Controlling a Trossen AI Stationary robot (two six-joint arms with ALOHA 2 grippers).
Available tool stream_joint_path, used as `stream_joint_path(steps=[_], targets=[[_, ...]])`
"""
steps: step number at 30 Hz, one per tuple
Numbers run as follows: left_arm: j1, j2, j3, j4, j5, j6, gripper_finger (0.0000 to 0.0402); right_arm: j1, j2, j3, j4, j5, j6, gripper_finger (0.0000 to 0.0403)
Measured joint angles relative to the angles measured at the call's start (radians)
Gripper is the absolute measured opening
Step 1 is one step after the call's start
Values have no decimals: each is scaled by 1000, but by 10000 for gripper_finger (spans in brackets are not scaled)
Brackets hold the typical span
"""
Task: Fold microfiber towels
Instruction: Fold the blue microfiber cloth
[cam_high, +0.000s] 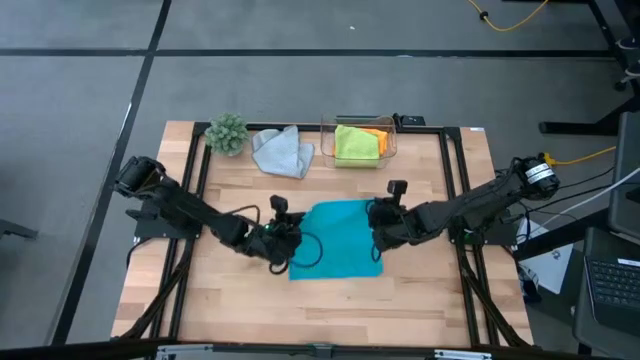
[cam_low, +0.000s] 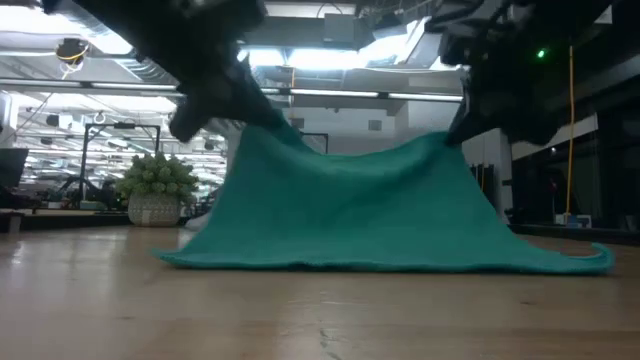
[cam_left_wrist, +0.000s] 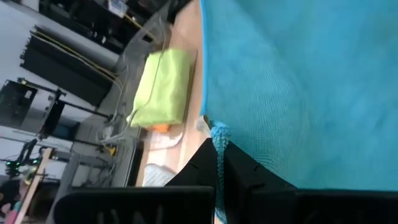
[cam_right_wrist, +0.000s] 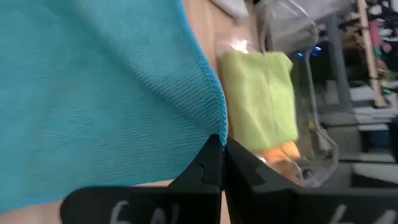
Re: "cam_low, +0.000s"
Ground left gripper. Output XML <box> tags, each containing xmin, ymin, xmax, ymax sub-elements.
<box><xmin>42</xmin><ymin>0</ymin><xmax>290</xmax><ymax>144</ymax></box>

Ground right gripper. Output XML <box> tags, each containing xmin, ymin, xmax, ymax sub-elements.
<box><xmin>423</xmin><ymin>0</ymin><xmax>617</xmax><ymax>147</ymax></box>

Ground teal microfiber towel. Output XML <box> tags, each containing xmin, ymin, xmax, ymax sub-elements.
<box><xmin>151</xmin><ymin>122</ymin><xmax>616</xmax><ymax>277</ymax></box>

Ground long ceiling light bar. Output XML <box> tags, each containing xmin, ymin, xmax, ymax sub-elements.
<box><xmin>0</xmin><ymin>78</ymin><xmax>464</xmax><ymax>104</ymax></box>

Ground green artificial potted plant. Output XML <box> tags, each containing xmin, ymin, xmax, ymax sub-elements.
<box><xmin>115</xmin><ymin>151</ymin><xmax>201</xmax><ymax>229</ymax></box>

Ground blue white box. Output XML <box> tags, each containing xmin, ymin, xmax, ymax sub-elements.
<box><xmin>554</xmin><ymin>213</ymin><xmax>594</xmax><ymax>230</ymax></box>

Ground black background monitor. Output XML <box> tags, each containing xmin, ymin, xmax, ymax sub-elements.
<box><xmin>0</xmin><ymin>147</ymin><xmax>30</xmax><ymax>189</ymax></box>

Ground black background rig frame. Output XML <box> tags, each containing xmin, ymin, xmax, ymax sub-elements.
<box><xmin>298</xmin><ymin>130</ymin><xmax>330</xmax><ymax>155</ymax></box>
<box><xmin>79</xmin><ymin>122</ymin><xmax>162</xmax><ymax>201</ymax></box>

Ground yellow hanging cord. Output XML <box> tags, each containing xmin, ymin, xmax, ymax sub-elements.
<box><xmin>564</xmin><ymin>44</ymin><xmax>576</xmax><ymax>216</ymax></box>

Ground silver ventilation duct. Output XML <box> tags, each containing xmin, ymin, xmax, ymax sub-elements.
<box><xmin>42</xmin><ymin>9</ymin><xmax>231</xmax><ymax>132</ymax></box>

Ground black yellow cord reel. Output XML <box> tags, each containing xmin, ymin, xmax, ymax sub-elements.
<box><xmin>53</xmin><ymin>37</ymin><xmax>91</xmax><ymax>66</ymax></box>

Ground black aluminium table frame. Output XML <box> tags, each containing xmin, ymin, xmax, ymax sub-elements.
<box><xmin>0</xmin><ymin>208</ymin><xmax>640</xmax><ymax>246</ymax></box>

